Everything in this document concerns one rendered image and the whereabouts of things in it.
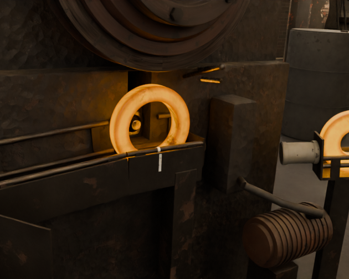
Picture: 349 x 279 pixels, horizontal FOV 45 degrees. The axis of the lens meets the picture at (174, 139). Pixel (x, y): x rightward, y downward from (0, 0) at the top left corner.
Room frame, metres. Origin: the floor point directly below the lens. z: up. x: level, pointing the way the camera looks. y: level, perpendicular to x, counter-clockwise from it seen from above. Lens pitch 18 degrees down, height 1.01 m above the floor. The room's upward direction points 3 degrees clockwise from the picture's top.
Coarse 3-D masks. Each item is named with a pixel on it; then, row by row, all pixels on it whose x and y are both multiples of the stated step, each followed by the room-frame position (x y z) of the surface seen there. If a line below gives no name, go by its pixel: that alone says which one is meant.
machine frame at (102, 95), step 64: (0, 0) 0.84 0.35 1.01; (256, 0) 1.19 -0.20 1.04; (0, 64) 0.83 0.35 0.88; (64, 64) 0.90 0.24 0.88; (256, 64) 1.14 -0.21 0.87; (0, 128) 0.78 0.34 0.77; (192, 128) 1.02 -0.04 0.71; (256, 128) 1.14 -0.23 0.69; (64, 256) 0.84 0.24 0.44; (128, 256) 0.93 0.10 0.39; (192, 256) 1.04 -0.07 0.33
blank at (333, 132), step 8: (344, 112) 1.01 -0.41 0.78; (336, 120) 0.99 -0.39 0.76; (344, 120) 0.99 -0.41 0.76; (328, 128) 0.99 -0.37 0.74; (336, 128) 0.99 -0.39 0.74; (344, 128) 0.99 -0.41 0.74; (328, 136) 0.99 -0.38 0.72; (336, 136) 0.99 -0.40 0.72; (328, 144) 0.99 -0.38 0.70; (336, 144) 0.99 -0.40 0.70; (328, 152) 0.99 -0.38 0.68; (336, 152) 0.99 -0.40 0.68; (344, 152) 1.00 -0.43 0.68; (344, 160) 0.99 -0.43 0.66; (344, 168) 0.99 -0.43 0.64
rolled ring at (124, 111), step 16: (128, 96) 0.86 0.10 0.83; (144, 96) 0.86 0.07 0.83; (160, 96) 0.88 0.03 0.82; (176, 96) 0.91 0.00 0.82; (128, 112) 0.84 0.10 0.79; (176, 112) 0.91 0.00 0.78; (112, 128) 0.84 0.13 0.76; (128, 128) 0.84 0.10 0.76; (176, 128) 0.91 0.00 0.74; (112, 144) 0.85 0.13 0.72; (128, 144) 0.84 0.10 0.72; (160, 144) 0.92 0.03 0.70
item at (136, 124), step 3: (132, 117) 0.96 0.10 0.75; (135, 117) 0.96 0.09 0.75; (138, 117) 0.97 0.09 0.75; (132, 120) 0.95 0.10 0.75; (135, 120) 0.95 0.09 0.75; (138, 120) 0.96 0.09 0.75; (132, 123) 0.95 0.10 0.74; (135, 123) 0.95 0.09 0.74; (138, 123) 0.95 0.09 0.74; (132, 126) 0.95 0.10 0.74; (135, 126) 0.95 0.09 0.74; (138, 126) 0.95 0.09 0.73; (129, 129) 0.95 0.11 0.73; (132, 129) 0.95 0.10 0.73; (135, 129) 0.95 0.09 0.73
